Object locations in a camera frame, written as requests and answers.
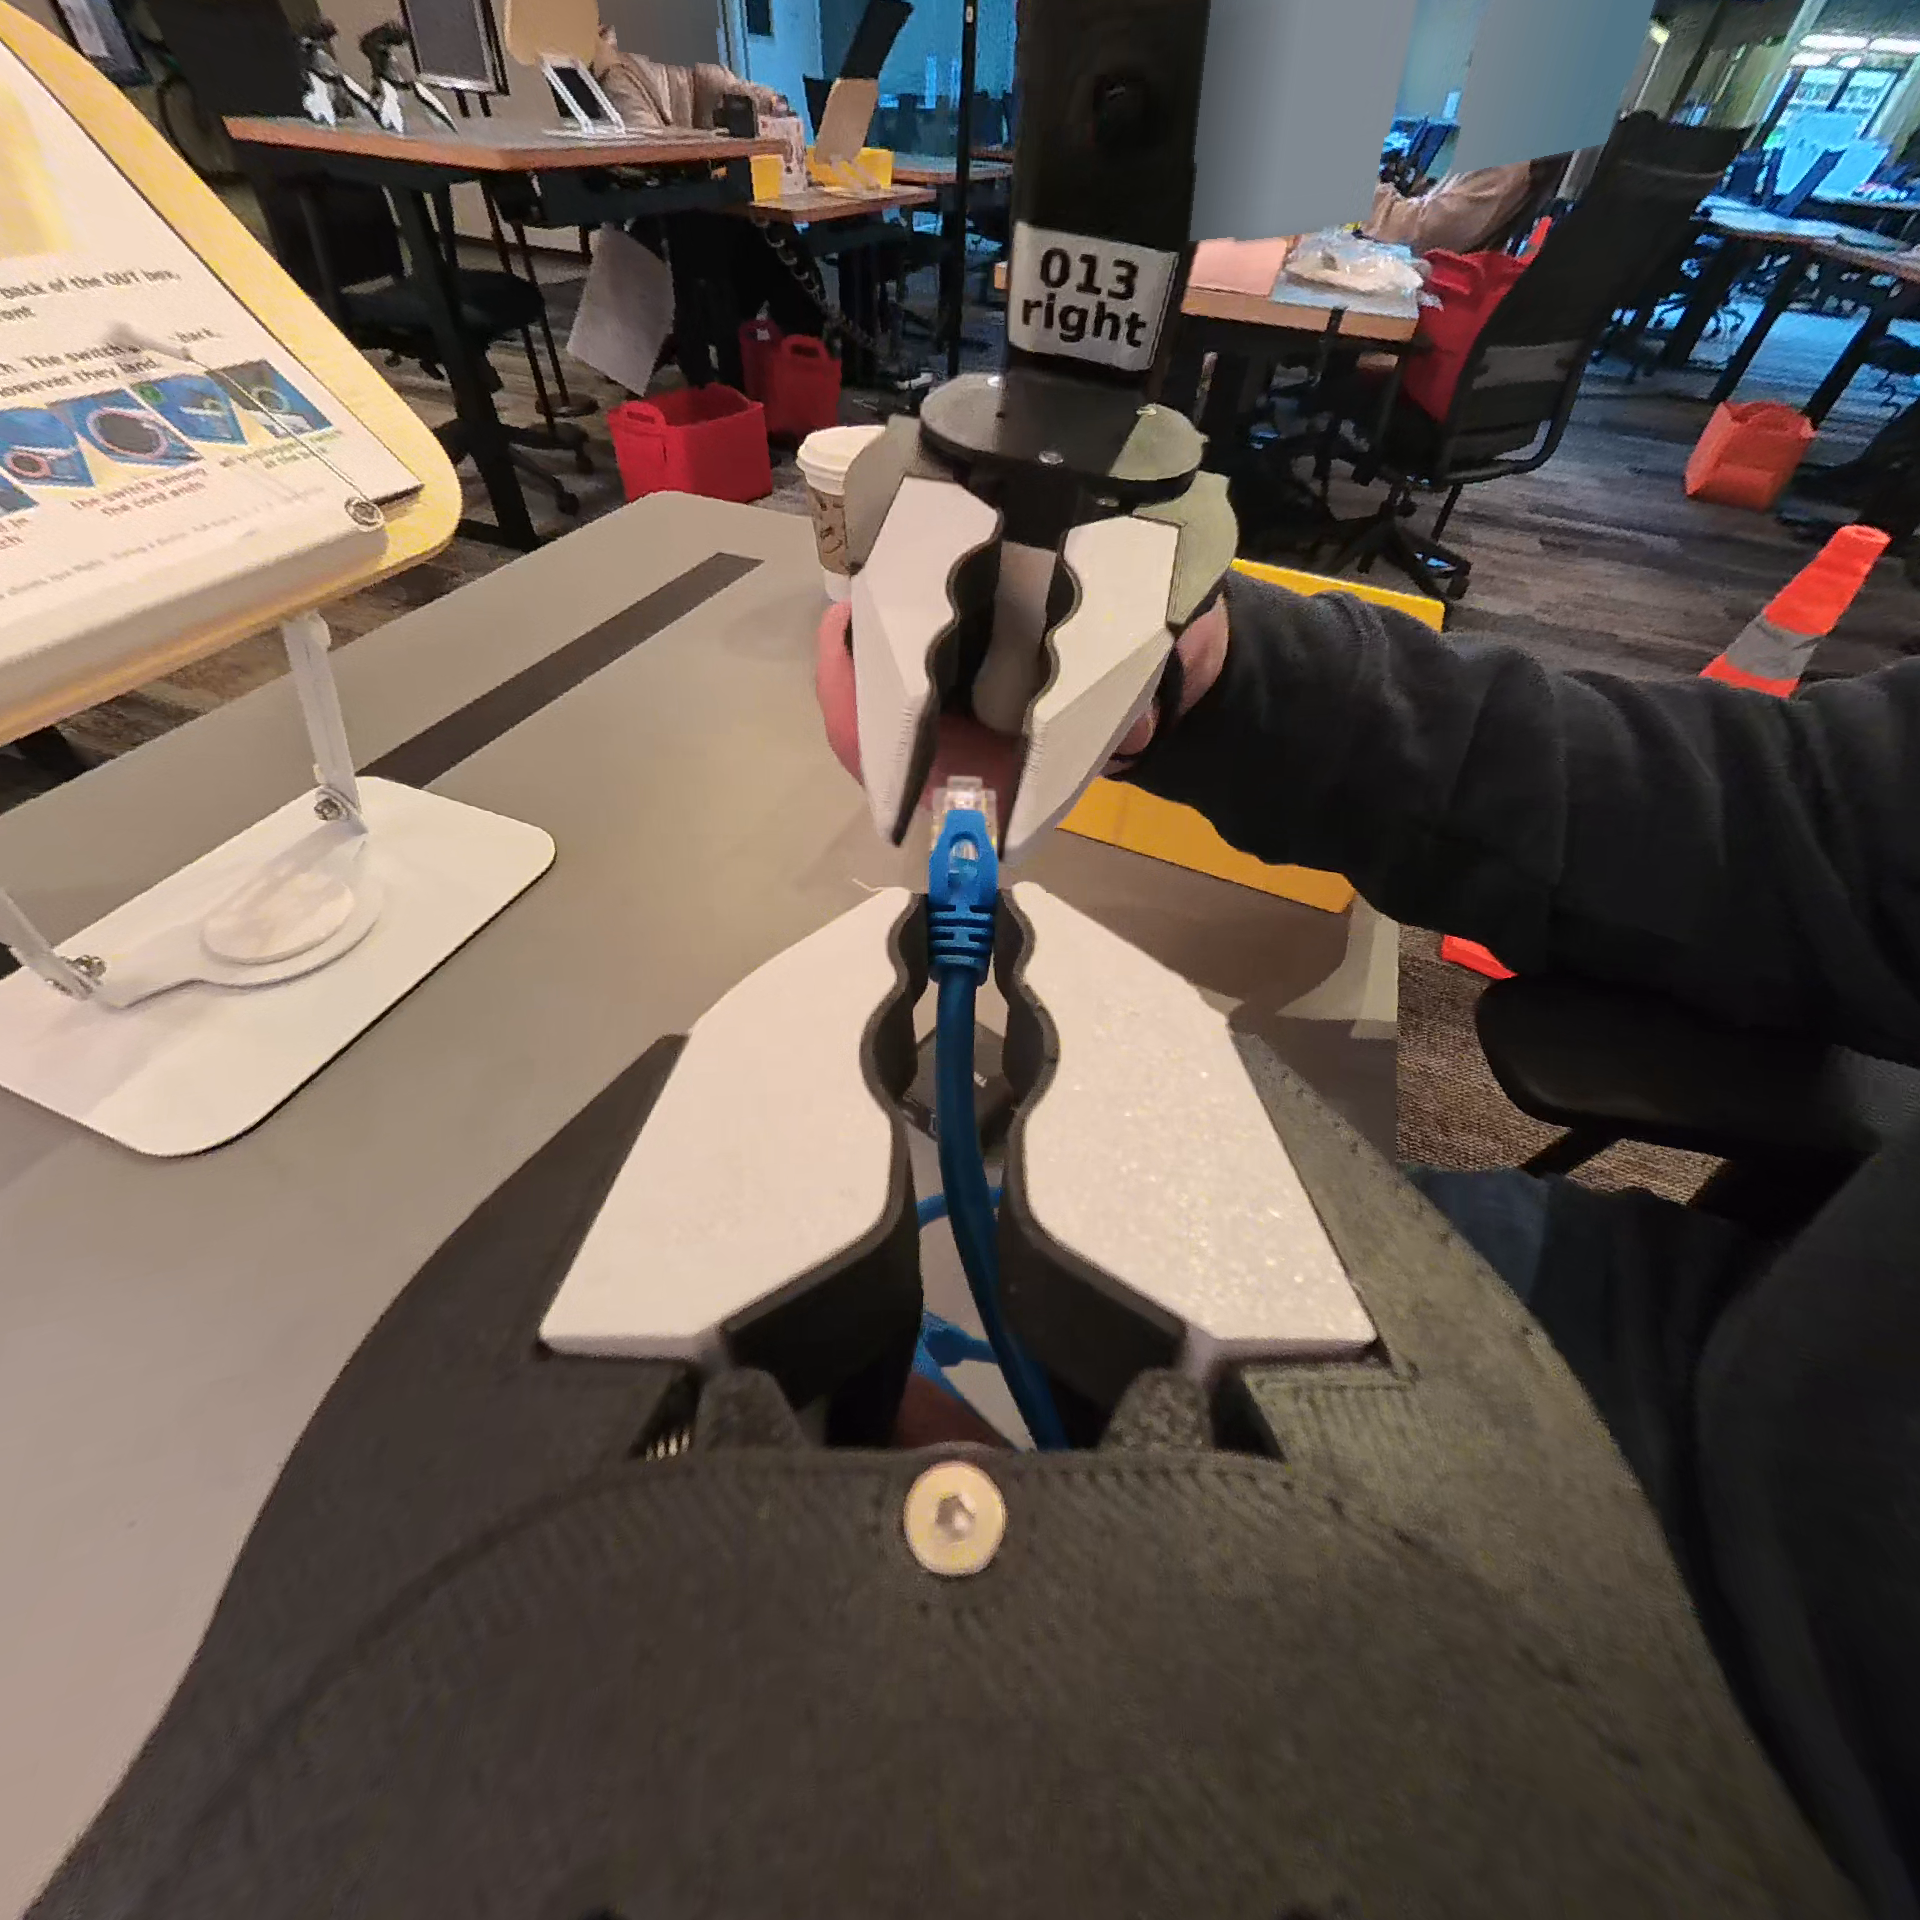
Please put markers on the black chair armrest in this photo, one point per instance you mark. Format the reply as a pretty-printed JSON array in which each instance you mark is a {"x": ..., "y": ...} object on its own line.
[{"x": 1650, "y": 1050}]

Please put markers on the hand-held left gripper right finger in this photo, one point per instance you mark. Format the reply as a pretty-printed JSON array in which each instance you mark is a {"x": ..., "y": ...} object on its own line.
[{"x": 1185, "y": 1172}]

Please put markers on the person's right forearm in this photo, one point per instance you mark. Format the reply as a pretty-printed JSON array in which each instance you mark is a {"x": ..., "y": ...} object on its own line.
[{"x": 1499, "y": 781}]

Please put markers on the orange traffic cone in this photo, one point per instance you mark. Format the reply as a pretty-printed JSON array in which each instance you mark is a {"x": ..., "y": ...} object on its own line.
[
  {"x": 1477, "y": 956},
  {"x": 1809, "y": 599}
]

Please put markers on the orange bag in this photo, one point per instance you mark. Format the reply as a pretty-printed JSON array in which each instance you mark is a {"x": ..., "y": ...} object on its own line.
[{"x": 1746, "y": 451}]

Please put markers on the white paper cup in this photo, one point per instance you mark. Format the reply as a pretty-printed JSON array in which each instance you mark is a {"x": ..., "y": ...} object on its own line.
[{"x": 830, "y": 495}]

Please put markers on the white hanging paper sheet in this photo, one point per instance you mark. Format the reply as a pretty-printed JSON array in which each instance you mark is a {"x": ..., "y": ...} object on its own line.
[{"x": 616, "y": 307}]

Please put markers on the black office chair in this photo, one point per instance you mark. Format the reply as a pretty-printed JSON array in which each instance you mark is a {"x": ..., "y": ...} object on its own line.
[
  {"x": 1575, "y": 346},
  {"x": 451, "y": 307}
]

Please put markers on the red storage bin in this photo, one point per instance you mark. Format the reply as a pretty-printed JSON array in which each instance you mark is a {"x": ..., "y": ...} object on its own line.
[
  {"x": 795, "y": 383},
  {"x": 690, "y": 451}
]

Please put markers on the person's blue jeans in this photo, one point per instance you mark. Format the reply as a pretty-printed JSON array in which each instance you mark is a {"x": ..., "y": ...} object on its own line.
[{"x": 1560, "y": 1277}]

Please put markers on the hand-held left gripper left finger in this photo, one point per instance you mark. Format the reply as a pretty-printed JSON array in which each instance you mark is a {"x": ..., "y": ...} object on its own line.
[{"x": 721, "y": 1172}]

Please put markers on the yellow-edged instruction board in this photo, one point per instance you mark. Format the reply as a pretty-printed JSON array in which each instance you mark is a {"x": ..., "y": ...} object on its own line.
[{"x": 150, "y": 451}]

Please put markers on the wooden desk with black legs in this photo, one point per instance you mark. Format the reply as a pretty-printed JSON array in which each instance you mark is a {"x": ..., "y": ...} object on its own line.
[
  {"x": 1245, "y": 277},
  {"x": 495, "y": 143}
]

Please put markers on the person's dark jacket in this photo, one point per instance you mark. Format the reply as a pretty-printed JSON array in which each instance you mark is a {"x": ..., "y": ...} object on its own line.
[{"x": 1829, "y": 1501}]

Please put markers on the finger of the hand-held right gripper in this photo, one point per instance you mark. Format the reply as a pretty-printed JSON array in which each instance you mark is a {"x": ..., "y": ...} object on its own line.
[
  {"x": 902, "y": 629},
  {"x": 1109, "y": 646}
]

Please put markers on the person's right hand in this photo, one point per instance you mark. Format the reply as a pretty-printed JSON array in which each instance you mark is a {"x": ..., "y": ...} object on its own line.
[{"x": 835, "y": 692}]

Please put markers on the large yellow plastic bin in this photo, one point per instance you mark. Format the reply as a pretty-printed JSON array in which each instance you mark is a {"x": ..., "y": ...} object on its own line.
[{"x": 1201, "y": 855}]

